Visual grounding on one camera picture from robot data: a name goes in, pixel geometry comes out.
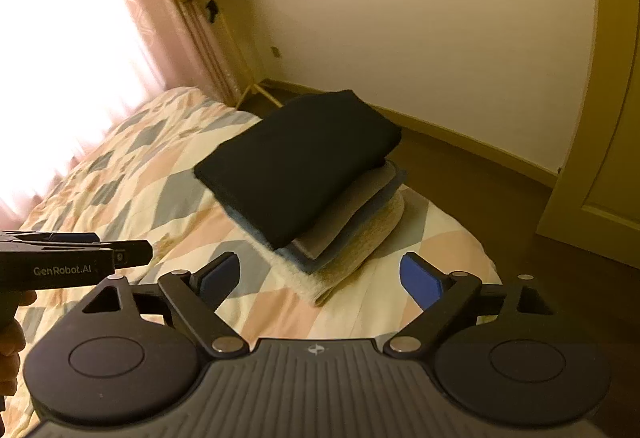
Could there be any black garment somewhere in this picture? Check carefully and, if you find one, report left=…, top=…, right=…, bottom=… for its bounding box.
left=193, top=89, right=401, bottom=250

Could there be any person left hand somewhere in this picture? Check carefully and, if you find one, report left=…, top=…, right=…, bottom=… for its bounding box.
left=0, top=289, right=39, bottom=411

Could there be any checkered patchwork quilt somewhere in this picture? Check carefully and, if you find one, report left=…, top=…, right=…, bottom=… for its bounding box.
left=0, top=86, right=504, bottom=438

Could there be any blue folded cloth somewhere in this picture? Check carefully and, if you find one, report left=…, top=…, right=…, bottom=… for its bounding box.
left=224, top=161, right=405, bottom=274

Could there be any white fleece folded cloth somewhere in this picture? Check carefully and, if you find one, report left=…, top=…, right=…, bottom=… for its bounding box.
left=248, top=191, right=405, bottom=306

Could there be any grey folded cloth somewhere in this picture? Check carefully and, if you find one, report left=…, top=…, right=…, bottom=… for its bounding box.
left=285, top=161, right=401, bottom=260

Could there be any wooden door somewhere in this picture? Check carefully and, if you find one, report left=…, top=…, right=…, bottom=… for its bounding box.
left=537, top=0, right=639, bottom=267

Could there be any pink curtain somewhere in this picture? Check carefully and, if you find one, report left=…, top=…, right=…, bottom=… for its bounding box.
left=1, top=0, right=239, bottom=229

